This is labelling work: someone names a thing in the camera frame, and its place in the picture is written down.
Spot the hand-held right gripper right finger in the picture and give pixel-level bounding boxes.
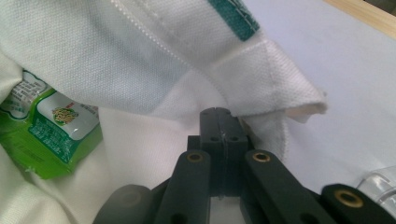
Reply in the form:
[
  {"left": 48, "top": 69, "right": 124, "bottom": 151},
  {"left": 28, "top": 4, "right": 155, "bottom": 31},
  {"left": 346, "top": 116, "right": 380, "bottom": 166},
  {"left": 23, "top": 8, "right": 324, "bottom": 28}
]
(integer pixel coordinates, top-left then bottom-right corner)
[{"left": 223, "top": 107, "right": 255, "bottom": 198}]

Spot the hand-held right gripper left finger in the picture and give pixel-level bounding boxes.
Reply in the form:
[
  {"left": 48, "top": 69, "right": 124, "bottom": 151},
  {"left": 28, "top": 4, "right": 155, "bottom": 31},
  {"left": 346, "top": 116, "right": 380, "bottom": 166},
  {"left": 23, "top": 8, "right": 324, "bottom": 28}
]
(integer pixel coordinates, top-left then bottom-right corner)
[{"left": 186, "top": 106, "right": 226, "bottom": 198}]

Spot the white and green tote bag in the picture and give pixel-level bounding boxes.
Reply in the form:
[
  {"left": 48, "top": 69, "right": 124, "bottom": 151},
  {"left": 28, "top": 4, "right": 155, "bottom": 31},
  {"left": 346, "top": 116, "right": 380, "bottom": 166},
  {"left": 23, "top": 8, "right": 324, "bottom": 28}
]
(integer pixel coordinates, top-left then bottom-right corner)
[{"left": 0, "top": 0, "right": 329, "bottom": 224}]

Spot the clear plastic tray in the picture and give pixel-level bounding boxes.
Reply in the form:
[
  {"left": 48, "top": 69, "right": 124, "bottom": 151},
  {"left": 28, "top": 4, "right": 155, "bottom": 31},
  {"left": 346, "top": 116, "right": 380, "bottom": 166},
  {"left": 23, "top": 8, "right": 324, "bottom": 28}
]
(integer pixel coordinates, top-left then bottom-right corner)
[{"left": 355, "top": 165, "right": 396, "bottom": 211}]

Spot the green drink carton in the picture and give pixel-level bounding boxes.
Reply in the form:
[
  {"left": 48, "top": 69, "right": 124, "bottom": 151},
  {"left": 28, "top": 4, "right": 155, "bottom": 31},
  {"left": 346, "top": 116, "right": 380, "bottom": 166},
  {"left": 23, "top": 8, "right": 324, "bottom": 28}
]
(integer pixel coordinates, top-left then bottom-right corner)
[{"left": 0, "top": 69, "right": 105, "bottom": 181}]

